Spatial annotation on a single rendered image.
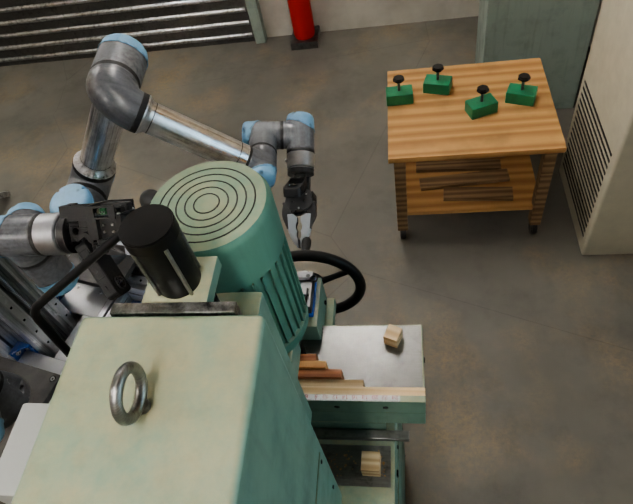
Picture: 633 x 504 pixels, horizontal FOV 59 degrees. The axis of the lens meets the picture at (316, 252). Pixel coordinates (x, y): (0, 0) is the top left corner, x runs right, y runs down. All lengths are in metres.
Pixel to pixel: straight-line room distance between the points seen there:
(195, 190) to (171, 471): 0.38
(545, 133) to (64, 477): 2.03
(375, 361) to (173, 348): 0.71
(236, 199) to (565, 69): 2.55
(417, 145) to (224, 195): 1.55
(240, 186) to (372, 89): 2.71
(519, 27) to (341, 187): 1.12
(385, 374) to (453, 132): 1.28
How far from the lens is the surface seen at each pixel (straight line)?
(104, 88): 1.35
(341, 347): 1.28
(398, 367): 1.25
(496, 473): 2.12
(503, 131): 2.30
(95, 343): 0.67
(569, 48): 3.08
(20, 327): 1.70
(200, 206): 0.76
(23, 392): 1.60
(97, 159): 1.64
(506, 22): 2.95
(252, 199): 0.74
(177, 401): 0.59
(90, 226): 1.00
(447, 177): 2.58
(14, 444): 0.71
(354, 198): 2.79
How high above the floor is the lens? 2.02
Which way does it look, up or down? 51 degrees down
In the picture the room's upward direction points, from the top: 14 degrees counter-clockwise
